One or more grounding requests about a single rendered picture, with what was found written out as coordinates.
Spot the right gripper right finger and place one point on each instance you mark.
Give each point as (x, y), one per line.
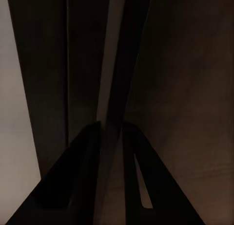
(170, 205)

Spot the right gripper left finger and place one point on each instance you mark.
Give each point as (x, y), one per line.
(66, 194)

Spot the cabinet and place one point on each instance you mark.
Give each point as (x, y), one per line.
(166, 66)

